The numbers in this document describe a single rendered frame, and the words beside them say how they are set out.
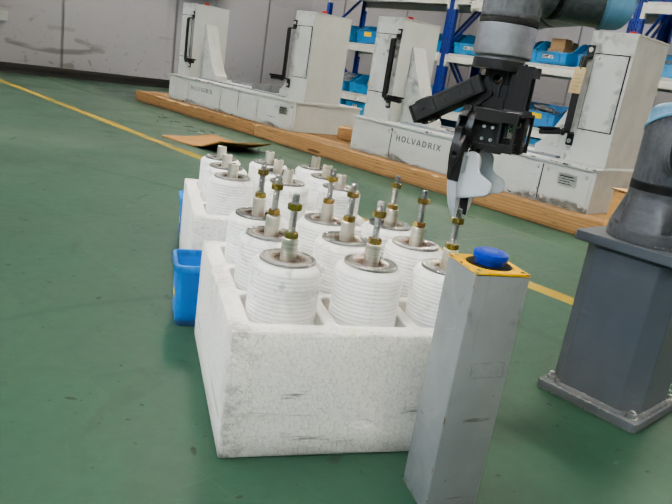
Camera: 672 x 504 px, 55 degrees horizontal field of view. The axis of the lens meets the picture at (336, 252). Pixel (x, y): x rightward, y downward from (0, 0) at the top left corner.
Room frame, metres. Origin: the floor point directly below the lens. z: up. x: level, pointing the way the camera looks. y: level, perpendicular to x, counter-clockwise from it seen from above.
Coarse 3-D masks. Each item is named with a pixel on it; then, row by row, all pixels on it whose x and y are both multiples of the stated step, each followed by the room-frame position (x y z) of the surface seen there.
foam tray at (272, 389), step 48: (240, 336) 0.73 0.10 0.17; (288, 336) 0.75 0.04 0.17; (336, 336) 0.77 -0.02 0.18; (384, 336) 0.79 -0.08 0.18; (240, 384) 0.74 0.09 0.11; (288, 384) 0.75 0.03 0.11; (336, 384) 0.78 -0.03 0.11; (384, 384) 0.80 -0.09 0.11; (240, 432) 0.74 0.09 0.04; (288, 432) 0.76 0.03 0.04; (336, 432) 0.78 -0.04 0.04; (384, 432) 0.80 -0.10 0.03
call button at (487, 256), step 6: (480, 246) 0.74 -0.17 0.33; (474, 252) 0.72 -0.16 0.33; (480, 252) 0.71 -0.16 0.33; (486, 252) 0.71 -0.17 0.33; (492, 252) 0.72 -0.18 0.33; (498, 252) 0.72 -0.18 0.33; (504, 252) 0.73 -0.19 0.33; (480, 258) 0.71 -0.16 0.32; (486, 258) 0.71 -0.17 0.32; (492, 258) 0.71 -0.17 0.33; (498, 258) 0.71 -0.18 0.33; (504, 258) 0.71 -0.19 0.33; (486, 264) 0.71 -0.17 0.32; (492, 264) 0.71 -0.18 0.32; (498, 264) 0.71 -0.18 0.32
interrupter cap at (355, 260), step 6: (348, 258) 0.87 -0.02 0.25; (354, 258) 0.87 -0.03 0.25; (360, 258) 0.88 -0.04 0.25; (384, 258) 0.89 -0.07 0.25; (348, 264) 0.84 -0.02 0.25; (354, 264) 0.84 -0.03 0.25; (360, 264) 0.85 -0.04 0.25; (384, 264) 0.87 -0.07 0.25; (390, 264) 0.87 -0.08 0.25; (396, 264) 0.87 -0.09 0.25; (366, 270) 0.83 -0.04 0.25; (372, 270) 0.83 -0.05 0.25; (378, 270) 0.83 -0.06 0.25; (384, 270) 0.83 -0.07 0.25; (390, 270) 0.84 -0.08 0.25; (396, 270) 0.85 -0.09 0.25
